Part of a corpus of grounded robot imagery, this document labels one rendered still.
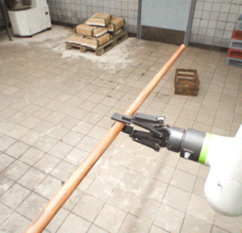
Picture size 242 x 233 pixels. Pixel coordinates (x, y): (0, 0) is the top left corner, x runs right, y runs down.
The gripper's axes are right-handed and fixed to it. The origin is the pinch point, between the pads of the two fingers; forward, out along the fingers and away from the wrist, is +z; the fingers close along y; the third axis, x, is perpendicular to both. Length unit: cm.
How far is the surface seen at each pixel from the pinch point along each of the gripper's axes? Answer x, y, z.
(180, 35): 419, 99, 74
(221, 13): 421, 50, 8
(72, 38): 296, 94, 252
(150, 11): 420, 60, 143
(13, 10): 304, 58, 405
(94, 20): 322, 62, 215
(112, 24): 359, 77, 199
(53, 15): 425, 95, 408
